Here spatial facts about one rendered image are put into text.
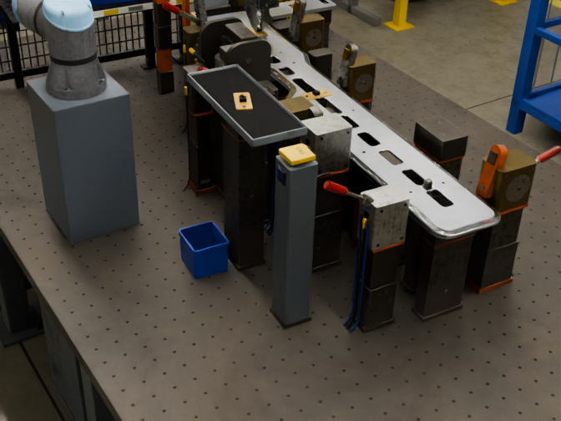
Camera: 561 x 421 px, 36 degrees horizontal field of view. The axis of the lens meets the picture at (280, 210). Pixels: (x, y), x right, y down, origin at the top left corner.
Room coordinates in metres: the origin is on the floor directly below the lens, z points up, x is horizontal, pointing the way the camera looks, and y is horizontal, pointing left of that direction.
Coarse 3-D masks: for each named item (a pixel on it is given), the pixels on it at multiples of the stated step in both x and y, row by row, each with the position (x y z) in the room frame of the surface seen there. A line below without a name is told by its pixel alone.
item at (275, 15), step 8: (312, 0) 2.93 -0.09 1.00; (328, 0) 2.94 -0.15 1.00; (272, 8) 2.84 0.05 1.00; (280, 8) 2.84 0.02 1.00; (288, 8) 2.85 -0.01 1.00; (312, 8) 2.85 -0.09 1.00; (320, 8) 2.86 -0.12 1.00; (328, 8) 2.88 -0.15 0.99; (272, 16) 2.77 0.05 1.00; (280, 16) 2.79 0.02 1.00; (288, 16) 2.80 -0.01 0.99
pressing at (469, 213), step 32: (288, 64) 2.39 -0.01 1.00; (288, 96) 2.18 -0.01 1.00; (384, 128) 2.02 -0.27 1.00; (352, 160) 1.85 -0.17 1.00; (384, 160) 1.85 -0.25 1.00; (416, 160) 1.85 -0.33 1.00; (416, 192) 1.71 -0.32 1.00; (448, 192) 1.71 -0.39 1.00; (448, 224) 1.58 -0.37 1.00; (480, 224) 1.59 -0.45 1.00
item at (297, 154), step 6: (300, 144) 1.64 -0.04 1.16; (282, 150) 1.61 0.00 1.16; (288, 150) 1.61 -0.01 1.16; (294, 150) 1.61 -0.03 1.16; (300, 150) 1.61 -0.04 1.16; (306, 150) 1.61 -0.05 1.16; (282, 156) 1.60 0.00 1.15; (288, 156) 1.58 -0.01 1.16; (294, 156) 1.58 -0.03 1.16; (300, 156) 1.59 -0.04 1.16; (306, 156) 1.59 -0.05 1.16; (312, 156) 1.59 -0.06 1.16; (288, 162) 1.58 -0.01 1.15; (294, 162) 1.57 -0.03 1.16; (300, 162) 1.57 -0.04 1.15
